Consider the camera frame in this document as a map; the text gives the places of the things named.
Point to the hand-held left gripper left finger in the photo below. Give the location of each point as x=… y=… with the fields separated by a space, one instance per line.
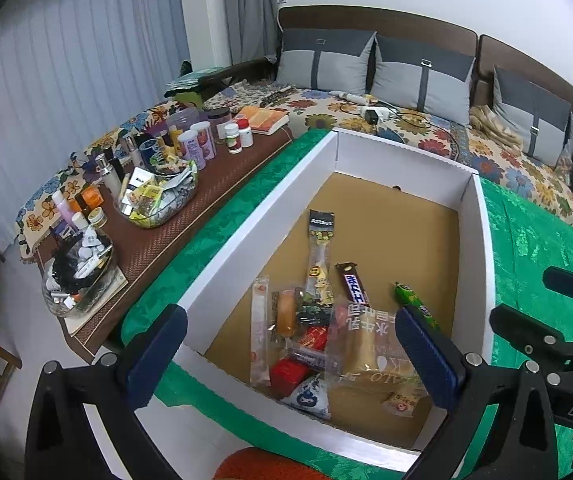
x=159 y=355

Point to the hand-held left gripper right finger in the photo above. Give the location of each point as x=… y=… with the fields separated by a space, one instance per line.
x=424 y=355

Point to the green sausage stick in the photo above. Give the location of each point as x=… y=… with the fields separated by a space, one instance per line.
x=414 y=305

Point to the clear bread packet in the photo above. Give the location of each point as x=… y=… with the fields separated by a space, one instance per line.
x=366 y=360

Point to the dark chocolate bar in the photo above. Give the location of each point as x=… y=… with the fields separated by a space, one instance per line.
x=354 y=285

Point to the white stick snack packet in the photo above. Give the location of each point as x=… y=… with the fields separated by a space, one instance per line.
x=260 y=335

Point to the small black snack packet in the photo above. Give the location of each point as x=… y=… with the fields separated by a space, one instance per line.
x=314 y=312

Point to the white triangular snack packet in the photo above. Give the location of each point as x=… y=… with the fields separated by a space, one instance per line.
x=310 y=394

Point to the red snack packet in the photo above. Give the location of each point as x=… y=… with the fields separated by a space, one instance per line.
x=289 y=372

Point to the clear packet yellow sausage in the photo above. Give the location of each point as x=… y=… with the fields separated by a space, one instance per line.
x=286 y=315

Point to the long clear biscuit packet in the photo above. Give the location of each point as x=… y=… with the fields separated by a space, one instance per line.
x=319 y=255

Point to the white cardboard box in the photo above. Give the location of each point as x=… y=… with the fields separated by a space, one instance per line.
x=401 y=160

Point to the green patterned bedspread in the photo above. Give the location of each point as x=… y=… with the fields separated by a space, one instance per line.
x=531 y=240

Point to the thin book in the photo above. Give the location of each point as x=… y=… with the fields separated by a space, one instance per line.
x=114 y=287

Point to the glass bowl of small items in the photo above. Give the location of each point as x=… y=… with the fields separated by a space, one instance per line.
x=79 y=280

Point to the small round jar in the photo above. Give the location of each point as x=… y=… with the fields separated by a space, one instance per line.
x=97 y=216

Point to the glass bowl of sachets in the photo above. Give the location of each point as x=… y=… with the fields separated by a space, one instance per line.
x=159 y=200

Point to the small orange box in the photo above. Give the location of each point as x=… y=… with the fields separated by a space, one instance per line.
x=91 y=197

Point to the beige folded blanket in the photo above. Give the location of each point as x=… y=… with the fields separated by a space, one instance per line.
x=496 y=127

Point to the pink bottle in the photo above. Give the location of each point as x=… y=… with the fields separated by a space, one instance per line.
x=63 y=207

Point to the glass perfume bottle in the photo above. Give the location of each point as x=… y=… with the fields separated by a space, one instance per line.
x=107 y=175

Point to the floral bedsheet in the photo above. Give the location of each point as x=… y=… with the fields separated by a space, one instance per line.
x=441 y=145

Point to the dark blue can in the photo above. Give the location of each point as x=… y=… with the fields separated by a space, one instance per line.
x=150 y=152

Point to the purple canister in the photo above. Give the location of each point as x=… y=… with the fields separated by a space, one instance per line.
x=192 y=150
x=207 y=137

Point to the brown padded headboard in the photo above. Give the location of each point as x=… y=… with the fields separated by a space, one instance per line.
x=366 y=20
x=541 y=60

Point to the translucent purple tub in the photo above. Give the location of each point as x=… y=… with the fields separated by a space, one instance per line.
x=184 y=120

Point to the clear jar dark lid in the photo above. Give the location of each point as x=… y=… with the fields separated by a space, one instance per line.
x=219 y=119

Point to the white power strip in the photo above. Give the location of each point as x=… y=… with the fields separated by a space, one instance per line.
x=375 y=114

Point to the orange book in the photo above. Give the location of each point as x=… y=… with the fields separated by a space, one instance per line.
x=261 y=119

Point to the white handheld massager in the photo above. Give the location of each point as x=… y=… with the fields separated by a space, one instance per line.
x=346 y=95

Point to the green bag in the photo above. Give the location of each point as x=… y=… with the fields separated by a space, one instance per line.
x=189 y=80

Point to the pale pleated curtain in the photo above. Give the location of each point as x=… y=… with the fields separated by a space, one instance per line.
x=66 y=85

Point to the grey curtain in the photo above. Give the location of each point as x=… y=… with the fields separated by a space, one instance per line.
x=246 y=10

